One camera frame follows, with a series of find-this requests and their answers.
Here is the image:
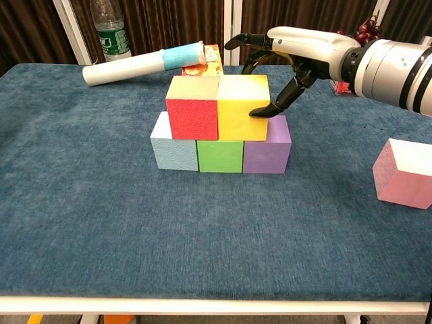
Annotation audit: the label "red packet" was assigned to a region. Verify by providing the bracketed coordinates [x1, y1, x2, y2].
[332, 80, 355, 97]

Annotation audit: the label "white partition frame post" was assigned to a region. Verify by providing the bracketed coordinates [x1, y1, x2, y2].
[52, 0, 94, 65]
[223, 0, 242, 67]
[370, 0, 392, 26]

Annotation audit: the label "yellow foam cube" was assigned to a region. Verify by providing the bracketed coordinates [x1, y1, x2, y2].
[215, 74, 271, 142]

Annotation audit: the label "green foam cube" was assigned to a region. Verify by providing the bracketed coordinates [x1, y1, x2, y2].
[196, 138, 245, 173]

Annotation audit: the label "red foam cube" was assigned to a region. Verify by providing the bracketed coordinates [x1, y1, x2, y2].
[165, 75, 220, 141]

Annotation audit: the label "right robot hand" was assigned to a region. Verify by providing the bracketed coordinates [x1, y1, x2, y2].
[224, 26, 362, 119]

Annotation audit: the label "white roll blue band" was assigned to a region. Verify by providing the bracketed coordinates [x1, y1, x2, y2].
[82, 40, 207, 88]

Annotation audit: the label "brown pleated curtain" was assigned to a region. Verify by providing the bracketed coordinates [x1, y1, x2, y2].
[0, 0, 432, 77]

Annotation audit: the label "orange object under table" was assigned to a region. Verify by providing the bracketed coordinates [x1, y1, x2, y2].
[103, 313, 135, 324]

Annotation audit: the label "blue table cloth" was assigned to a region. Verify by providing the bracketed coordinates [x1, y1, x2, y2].
[0, 63, 432, 302]

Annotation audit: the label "orange blue snack box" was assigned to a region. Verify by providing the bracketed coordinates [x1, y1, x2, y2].
[181, 44, 225, 78]

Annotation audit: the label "bunch of red grapes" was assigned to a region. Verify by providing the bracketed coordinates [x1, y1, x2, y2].
[337, 15, 384, 45]

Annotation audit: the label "white table frame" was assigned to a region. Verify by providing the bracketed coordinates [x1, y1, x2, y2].
[0, 296, 432, 324]

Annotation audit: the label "light blue foam cube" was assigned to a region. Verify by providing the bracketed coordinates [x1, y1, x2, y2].
[149, 111, 200, 172]

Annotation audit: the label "purple foam cube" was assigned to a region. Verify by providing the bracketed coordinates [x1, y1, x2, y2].
[242, 114, 292, 175]

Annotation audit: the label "pink foam cube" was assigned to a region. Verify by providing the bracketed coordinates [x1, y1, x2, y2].
[372, 138, 432, 211]

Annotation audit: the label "clear bottle green label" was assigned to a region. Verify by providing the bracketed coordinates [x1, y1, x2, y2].
[90, 0, 132, 63]

